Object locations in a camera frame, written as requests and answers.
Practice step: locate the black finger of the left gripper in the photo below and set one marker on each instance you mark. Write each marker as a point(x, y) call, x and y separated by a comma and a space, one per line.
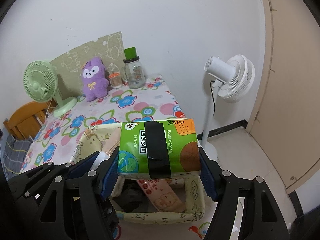
point(47, 179)

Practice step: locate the wooden chair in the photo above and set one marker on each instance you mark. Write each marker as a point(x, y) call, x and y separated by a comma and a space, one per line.
point(26, 121)

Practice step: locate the grey striped pillow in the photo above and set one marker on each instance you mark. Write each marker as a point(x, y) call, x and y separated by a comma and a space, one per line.
point(14, 155)

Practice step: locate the yellow cartoon fabric storage box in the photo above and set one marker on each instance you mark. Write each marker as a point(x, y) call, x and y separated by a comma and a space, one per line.
point(131, 203)

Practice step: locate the green desk fan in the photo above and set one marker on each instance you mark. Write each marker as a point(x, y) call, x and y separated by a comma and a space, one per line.
point(40, 82)

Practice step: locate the white soft object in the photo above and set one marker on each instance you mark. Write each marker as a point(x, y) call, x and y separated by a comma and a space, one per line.
point(102, 156)

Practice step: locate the beige door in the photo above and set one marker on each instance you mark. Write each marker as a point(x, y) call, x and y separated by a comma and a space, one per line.
point(285, 118)

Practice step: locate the toothpick holder orange lid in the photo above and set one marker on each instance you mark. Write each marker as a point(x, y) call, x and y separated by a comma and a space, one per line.
point(115, 80)

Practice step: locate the green tissue pack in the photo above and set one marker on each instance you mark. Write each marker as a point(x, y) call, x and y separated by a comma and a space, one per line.
point(158, 149)

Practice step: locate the white standing fan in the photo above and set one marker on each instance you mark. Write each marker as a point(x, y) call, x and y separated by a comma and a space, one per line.
point(231, 81)

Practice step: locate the glass jar with green lid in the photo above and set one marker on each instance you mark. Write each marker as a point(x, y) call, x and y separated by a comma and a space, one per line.
point(133, 69)

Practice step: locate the purple plush toy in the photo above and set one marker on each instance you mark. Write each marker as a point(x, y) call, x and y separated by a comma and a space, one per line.
point(95, 83)

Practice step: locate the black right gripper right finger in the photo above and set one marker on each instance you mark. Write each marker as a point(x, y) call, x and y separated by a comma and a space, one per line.
point(261, 216)

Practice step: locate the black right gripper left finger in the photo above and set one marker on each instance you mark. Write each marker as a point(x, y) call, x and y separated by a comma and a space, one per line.
point(103, 228)

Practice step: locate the beige cartoon wall board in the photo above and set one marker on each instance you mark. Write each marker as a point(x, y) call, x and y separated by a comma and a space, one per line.
point(68, 66)

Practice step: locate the pink wet wipes pack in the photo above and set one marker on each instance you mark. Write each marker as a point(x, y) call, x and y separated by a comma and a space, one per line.
point(161, 195)

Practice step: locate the floral tablecloth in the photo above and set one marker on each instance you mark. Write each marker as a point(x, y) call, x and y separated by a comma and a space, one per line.
point(64, 140)

